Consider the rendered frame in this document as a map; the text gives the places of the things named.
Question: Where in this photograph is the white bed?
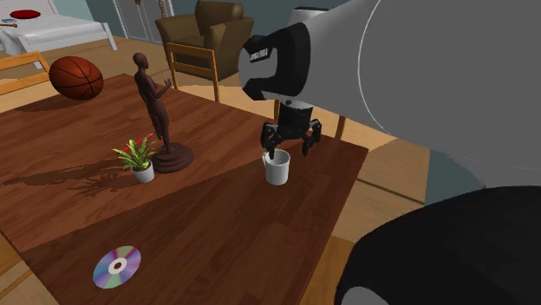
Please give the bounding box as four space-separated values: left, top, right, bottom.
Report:
0 0 119 56

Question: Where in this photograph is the light wooden chair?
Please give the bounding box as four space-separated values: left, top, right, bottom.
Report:
0 50 52 97
273 99 348 141
165 41 222 104

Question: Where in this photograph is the shiny compact disc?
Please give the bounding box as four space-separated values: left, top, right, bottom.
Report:
92 245 142 290

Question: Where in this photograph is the dark wooden table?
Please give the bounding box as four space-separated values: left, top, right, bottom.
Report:
0 74 369 305

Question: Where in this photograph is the dark brown human figure statue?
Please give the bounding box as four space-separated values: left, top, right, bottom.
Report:
133 52 195 174

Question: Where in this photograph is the brown armchair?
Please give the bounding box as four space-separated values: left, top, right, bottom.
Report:
154 0 256 81

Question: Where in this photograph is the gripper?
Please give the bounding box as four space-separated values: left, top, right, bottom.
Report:
260 100 323 161

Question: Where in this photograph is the white panelled door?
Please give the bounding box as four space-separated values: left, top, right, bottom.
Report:
111 0 175 45

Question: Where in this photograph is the green plant in white pot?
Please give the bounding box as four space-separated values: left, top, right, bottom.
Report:
111 133 159 185

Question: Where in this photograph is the white mug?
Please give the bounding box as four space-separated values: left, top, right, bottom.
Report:
261 148 292 187

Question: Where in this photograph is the orange basketball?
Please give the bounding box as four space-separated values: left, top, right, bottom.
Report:
48 55 105 101

